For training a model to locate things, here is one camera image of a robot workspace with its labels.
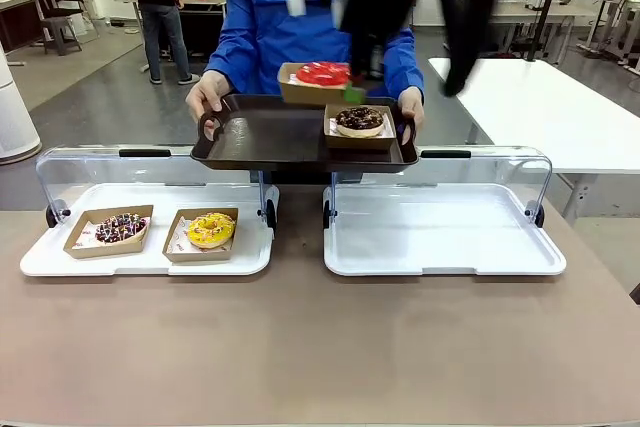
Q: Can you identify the red glazed donut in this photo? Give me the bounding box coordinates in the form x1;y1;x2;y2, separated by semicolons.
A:
277;62;359;108
294;61;352;88

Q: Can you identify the white cylindrical appliance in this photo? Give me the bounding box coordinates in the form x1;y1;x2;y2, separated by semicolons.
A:
0;40;43;165

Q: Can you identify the chocolate donut with nut crumbs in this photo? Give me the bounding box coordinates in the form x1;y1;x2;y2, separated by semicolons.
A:
334;105;386;139

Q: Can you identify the person's left hand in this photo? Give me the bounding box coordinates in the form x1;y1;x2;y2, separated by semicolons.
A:
397;85;427;135

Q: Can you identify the black stool chair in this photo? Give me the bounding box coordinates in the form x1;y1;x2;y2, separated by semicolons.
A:
578;0;627;59

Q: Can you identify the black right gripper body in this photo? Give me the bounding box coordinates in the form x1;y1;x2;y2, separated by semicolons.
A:
339;0;419;48

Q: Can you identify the chocolate glazed donut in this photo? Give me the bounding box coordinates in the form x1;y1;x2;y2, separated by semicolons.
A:
323;103;398;151

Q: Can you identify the right white display tray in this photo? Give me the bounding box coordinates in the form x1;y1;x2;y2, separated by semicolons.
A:
322;182;568;278

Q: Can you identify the dark brown serving tray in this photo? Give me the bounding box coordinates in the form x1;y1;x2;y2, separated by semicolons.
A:
189;92;421;175

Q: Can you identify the clear display case lid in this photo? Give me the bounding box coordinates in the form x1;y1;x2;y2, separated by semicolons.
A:
323;145;554;231
34;144;277;234

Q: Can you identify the person's right hand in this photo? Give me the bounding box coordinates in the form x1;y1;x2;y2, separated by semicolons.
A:
185;70;233;125

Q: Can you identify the white display tray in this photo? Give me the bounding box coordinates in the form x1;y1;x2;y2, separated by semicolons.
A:
19;181;281;279
322;182;568;278

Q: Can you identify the yellow glazed sprinkle donut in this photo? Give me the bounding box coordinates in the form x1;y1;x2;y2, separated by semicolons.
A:
186;212;237;251

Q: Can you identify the wooden desk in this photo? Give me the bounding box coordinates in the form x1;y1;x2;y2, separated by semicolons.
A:
0;0;59;54

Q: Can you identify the grey lab table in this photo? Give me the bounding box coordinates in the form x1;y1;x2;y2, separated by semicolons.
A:
487;0;600;67

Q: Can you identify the person in blue shirt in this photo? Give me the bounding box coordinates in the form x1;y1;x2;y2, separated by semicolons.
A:
203;0;427;186

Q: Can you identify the chocolate donut with colourful sprinkles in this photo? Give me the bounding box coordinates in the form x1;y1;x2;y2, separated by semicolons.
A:
94;212;150;247

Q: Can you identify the left white display tray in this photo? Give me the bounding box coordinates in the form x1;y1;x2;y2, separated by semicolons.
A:
19;181;281;279

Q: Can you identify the black tripod stand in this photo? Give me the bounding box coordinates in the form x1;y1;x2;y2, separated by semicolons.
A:
518;0;572;62

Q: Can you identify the black office chair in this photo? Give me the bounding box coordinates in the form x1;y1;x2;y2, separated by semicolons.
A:
38;0;100;57

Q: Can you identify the chocolate sprinkle donut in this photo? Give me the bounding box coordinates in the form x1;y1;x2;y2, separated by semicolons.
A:
62;204;155;261

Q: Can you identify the white table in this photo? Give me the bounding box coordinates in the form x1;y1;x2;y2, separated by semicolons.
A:
427;57;640;222

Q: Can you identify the person's blue-sleeved right forearm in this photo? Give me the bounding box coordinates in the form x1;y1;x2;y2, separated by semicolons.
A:
203;16;254;96

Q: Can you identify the person's blue-sleeved left forearm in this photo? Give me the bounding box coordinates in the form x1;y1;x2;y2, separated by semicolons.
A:
383;26;427;99

